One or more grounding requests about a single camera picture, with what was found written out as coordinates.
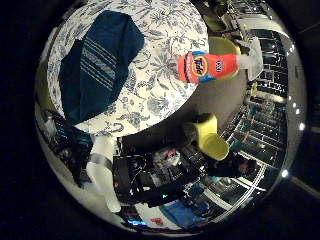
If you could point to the person with dark hair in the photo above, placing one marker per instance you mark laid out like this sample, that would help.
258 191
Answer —
240 165

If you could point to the yellow-green plastic chair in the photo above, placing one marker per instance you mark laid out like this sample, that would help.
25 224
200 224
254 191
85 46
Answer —
210 136
221 45

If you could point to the blue floral white tablecloth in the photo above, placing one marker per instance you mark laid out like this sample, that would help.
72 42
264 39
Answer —
160 66

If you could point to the orange Tide spray bottle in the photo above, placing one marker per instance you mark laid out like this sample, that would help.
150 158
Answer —
206 66

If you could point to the dark blue striped cloth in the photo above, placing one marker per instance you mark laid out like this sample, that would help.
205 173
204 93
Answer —
100 66

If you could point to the black cluttered desk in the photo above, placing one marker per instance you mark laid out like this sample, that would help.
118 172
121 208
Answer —
150 176

